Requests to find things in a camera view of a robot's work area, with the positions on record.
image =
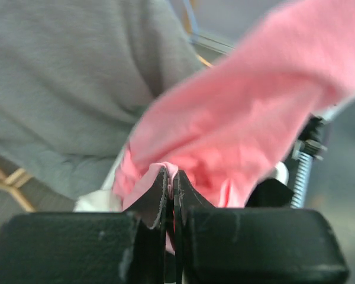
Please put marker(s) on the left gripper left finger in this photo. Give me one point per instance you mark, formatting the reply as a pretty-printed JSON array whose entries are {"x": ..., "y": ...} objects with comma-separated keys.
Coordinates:
[{"x": 147, "y": 265}]

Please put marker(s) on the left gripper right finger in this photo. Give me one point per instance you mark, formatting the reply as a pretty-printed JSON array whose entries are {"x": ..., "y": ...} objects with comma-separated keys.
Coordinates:
[{"x": 185, "y": 198}]

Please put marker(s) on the pink t shirt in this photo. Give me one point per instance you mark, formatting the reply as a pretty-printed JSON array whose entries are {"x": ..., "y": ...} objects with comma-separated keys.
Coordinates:
[{"x": 228, "y": 126}]

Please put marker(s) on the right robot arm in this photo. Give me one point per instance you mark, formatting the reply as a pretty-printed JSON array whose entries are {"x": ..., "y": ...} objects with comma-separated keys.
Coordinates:
[{"x": 273, "y": 191}]

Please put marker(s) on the white garment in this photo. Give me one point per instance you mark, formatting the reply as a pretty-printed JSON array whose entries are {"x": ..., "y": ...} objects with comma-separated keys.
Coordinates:
[{"x": 102, "y": 200}]

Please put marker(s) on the wooden clothes rack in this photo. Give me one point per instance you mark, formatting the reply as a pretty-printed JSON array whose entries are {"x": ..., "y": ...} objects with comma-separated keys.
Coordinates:
[{"x": 12, "y": 183}]

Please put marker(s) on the grey sweatshirt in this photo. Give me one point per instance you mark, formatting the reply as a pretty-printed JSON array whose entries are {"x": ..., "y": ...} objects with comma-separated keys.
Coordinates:
[{"x": 75, "y": 76}]

